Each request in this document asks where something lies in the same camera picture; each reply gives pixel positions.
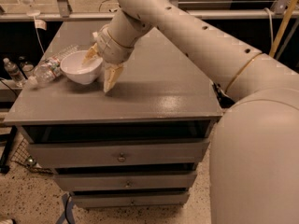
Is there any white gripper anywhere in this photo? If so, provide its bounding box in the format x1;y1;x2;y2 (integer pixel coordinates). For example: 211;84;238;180
82;25;134;92

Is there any white bowl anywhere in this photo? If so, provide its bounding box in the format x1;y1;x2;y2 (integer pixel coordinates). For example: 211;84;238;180
60;50;103;85

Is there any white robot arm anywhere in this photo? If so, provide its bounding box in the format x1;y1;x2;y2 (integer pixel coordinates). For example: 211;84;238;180
95;0;299;224

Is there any white labelled drink bottle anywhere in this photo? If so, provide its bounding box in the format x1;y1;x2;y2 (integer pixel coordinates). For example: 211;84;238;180
93;32;98;41

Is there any clear water bottle red label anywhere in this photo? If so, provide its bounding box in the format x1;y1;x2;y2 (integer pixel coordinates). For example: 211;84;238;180
28;45;78;87

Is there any dark capped bottle on shelf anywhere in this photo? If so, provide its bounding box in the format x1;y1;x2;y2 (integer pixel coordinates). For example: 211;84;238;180
19;56;35;77

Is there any small water bottle on shelf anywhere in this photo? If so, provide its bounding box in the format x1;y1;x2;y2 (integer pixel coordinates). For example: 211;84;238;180
3;58;26;88

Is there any grey drawer cabinet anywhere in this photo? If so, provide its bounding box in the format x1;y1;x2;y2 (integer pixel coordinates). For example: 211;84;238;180
5;30;222;197

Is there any top drawer with knob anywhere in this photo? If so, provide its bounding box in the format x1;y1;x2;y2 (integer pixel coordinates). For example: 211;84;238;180
28;139;209;168

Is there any drawer with knob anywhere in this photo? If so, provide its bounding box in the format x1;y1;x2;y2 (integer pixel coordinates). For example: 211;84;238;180
28;139;209;168
54;171;196;191
72;191;190;209

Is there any bottom drawer with knob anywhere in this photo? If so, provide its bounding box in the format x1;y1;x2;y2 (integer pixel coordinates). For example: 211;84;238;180
72;191;190;209

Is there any middle drawer with knob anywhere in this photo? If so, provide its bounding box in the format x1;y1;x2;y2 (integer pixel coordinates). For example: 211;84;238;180
54;171;196;191

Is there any metal rail frame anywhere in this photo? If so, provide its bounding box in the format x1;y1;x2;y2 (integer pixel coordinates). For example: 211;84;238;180
0;0;299;22

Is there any white cable with tag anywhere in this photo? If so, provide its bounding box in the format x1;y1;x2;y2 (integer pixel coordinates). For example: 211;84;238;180
32;16;48;55

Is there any wire mesh basket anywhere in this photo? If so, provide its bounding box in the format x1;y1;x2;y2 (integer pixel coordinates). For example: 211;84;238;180
11;139;52;175

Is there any white power cable right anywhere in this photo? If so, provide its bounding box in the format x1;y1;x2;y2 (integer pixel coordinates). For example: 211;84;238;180
263;7;275;47

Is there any yellow metal stand frame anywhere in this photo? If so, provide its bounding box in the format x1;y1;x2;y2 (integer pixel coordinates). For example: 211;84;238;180
269;0;298;57

